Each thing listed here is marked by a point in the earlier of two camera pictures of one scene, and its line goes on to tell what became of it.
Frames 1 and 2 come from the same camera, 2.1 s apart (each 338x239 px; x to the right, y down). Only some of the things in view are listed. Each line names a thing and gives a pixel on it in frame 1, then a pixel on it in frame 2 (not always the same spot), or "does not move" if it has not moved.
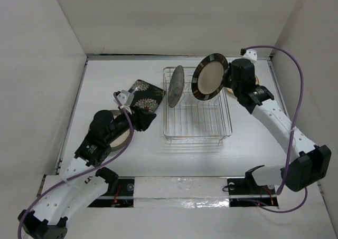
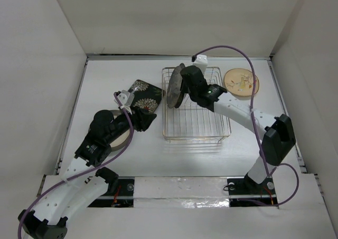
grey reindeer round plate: [176, 86] does not move
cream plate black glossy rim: [208, 78] → [180, 101]
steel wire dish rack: [193, 118] does not move
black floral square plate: [147, 96] does not move
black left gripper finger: [142, 120] does not move
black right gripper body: [228, 82] → [184, 88]
